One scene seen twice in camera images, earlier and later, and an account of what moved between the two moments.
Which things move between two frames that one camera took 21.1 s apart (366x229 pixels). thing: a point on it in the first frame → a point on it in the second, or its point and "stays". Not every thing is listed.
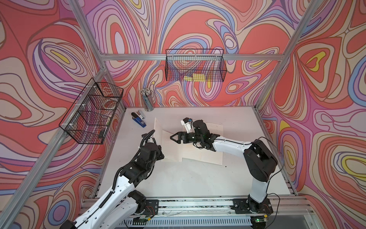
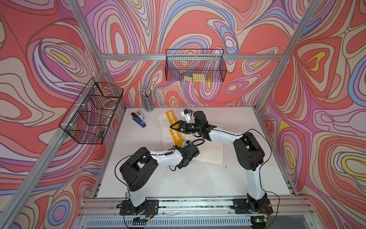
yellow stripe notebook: (158, 133) → (166, 119)
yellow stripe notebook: (171, 149) stays
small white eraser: (141, 114) stays
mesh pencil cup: (147, 98) stays
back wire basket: (197, 65) stays
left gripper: (158, 152) → (177, 148)
